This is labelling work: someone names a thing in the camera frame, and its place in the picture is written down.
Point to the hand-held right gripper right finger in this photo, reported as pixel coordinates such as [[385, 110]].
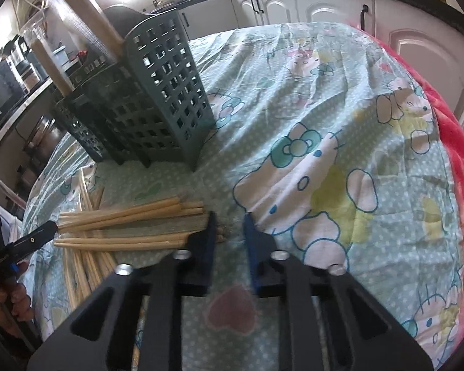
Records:
[[251, 247]]

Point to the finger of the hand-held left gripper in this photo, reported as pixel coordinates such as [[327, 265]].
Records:
[[36, 237]]

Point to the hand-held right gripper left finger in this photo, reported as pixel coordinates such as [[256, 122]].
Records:
[[210, 241]]

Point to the bunch of bamboo chopsticks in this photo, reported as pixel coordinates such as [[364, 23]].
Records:
[[139, 216]]

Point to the green plastic utensil holder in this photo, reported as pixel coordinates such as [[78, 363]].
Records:
[[166, 85]]

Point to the person's left hand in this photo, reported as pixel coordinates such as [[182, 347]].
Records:
[[21, 301]]

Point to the stainless steel pot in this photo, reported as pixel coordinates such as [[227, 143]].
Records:
[[42, 135]]

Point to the black microwave oven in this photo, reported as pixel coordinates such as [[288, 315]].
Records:
[[0, 96]]

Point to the cartoon cat printed tablecloth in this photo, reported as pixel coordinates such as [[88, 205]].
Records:
[[294, 85]]

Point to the blue storage box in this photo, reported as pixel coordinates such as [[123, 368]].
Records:
[[61, 56]]

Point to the red fleece blanket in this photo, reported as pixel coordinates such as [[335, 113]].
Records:
[[460, 143]]

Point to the white base cabinets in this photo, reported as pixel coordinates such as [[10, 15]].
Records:
[[410, 46]]

